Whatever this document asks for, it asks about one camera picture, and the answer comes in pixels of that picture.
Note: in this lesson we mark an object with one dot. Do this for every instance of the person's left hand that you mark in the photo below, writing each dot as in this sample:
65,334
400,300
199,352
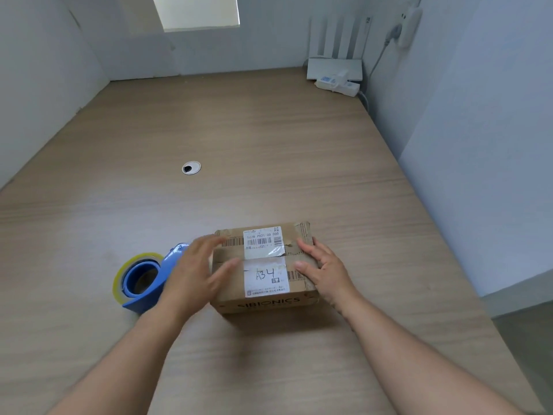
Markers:
190,285

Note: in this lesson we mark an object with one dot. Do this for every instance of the person's right hand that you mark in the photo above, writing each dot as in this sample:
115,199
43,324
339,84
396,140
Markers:
332,280

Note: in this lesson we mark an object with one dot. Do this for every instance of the blue tape dispenser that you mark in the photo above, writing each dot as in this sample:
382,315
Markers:
173,259

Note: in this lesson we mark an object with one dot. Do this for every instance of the black-lettered cardboard box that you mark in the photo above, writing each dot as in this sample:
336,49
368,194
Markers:
268,304

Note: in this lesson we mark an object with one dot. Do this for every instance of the clear yellowish tape roll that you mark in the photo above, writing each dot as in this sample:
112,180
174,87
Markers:
116,280

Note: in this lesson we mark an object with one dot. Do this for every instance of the person's left forearm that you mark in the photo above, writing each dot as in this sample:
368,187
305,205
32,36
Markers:
116,371

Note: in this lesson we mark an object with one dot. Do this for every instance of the person's right forearm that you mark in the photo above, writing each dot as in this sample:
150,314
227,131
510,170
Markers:
432,367

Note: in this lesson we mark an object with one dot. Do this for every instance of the round silver desk grommet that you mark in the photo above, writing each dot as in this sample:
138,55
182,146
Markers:
195,165

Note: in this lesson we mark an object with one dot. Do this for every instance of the white power strip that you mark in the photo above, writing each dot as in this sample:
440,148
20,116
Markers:
350,89

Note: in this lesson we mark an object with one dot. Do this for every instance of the white router with antennas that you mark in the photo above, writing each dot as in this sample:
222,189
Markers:
332,69

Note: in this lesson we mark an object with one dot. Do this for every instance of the white foam partition board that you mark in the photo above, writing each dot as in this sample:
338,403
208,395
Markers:
43,90

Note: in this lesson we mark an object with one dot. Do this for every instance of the bright window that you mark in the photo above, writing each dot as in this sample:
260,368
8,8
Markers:
198,10

